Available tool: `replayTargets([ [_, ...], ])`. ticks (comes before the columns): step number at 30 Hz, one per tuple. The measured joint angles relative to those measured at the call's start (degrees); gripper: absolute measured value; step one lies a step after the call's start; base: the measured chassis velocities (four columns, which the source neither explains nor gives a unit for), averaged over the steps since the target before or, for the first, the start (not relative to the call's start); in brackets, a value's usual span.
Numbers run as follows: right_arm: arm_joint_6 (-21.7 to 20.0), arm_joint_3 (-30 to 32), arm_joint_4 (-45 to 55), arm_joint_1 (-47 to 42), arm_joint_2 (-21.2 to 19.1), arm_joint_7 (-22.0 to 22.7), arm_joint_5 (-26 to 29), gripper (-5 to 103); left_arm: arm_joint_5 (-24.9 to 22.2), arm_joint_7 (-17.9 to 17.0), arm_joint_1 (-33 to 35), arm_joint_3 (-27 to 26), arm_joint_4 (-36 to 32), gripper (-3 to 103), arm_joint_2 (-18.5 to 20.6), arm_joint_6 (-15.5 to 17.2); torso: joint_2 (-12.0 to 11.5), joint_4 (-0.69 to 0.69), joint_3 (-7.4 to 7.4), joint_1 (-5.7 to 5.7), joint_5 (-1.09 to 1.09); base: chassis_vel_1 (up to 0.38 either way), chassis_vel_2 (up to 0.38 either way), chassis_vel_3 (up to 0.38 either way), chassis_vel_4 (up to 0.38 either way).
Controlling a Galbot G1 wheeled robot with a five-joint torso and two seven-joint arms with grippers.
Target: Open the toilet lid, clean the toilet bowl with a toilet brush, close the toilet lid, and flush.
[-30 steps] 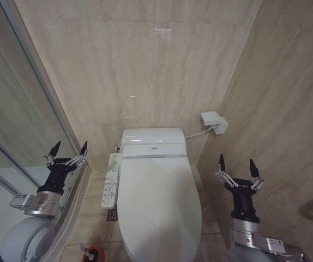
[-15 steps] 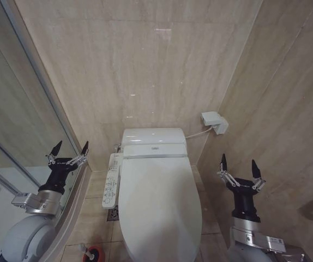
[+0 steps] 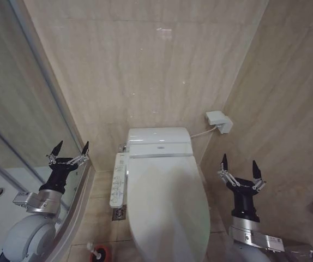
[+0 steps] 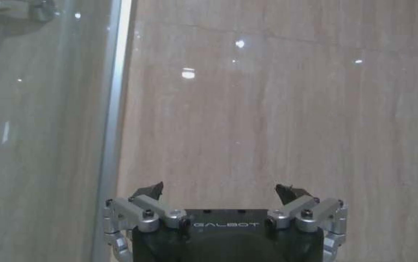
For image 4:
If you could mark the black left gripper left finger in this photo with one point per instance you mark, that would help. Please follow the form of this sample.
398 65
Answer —
147 204

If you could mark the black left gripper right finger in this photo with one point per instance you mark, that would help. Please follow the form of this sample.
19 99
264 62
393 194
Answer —
303 204

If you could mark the glass shower partition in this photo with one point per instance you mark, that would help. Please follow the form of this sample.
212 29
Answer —
41 122

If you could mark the silver aluminium partition frame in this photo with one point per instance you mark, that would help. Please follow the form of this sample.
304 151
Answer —
116 109

